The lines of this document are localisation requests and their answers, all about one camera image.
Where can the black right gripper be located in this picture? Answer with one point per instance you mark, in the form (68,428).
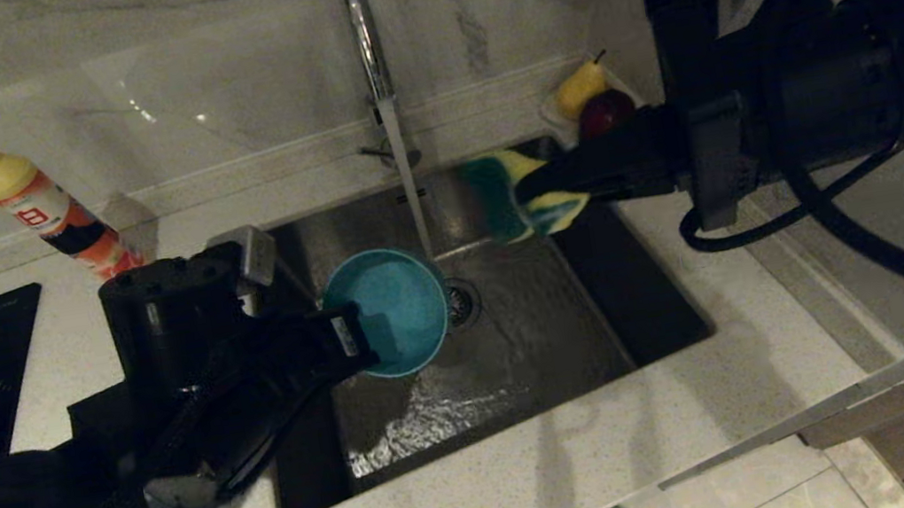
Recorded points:
(804,94)

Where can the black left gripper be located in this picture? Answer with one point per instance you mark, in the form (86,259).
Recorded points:
(272,370)

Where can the teal bowl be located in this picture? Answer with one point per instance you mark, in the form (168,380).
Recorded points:
(402,311)

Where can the yellow green sponge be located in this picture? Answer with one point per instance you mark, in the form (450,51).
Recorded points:
(497,193)

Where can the orange label dish soap bottle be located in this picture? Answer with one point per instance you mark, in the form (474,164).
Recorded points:
(42,208)

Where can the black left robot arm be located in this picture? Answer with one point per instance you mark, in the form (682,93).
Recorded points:
(167,323)

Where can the stainless steel sink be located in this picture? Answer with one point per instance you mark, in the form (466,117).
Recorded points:
(563,336)

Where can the dark red apple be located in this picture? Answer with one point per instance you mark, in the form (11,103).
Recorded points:
(606,113)

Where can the yellow pear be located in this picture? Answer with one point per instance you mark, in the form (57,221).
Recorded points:
(578,92)

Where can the small white dish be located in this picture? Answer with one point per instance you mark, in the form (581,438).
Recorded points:
(551,109)

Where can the round metal drain strainer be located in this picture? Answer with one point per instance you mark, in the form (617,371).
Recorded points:
(464,301)

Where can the running water stream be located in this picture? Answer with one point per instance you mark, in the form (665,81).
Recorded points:
(410,197)

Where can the chrome faucet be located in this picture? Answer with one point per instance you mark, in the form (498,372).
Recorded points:
(365,34)

